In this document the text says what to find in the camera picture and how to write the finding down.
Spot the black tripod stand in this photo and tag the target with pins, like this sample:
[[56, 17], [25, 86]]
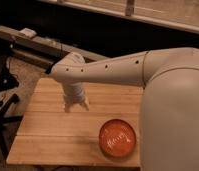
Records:
[[7, 81]]

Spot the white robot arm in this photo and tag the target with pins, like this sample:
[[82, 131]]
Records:
[[169, 113]]

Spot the small white box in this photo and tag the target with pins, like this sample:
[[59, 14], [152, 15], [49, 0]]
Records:
[[27, 32]]

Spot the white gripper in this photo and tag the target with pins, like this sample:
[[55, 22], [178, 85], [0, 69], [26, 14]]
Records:
[[74, 93]]

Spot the wooden window frame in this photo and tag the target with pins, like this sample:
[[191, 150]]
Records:
[[177, 14]]

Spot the orange ceramic bowl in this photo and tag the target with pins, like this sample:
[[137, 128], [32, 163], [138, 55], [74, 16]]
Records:
[[117, 138]]

